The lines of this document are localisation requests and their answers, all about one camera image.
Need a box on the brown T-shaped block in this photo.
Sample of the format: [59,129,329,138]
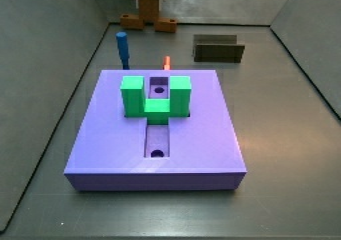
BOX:
[120,0,176,33]

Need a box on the purple base board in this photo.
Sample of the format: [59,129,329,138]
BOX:
[64,70,246,191]

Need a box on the blue cylinder peg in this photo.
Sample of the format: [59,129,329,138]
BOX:
[116,32,129,70]

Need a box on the red-orange peg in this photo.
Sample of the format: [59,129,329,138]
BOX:
[163,56,171,70]

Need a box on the green U-shaped block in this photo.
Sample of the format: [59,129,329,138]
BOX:
[120,76,191,125]

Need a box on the black U-shaped bracket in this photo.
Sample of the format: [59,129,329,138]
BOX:
[192,34,244,63]

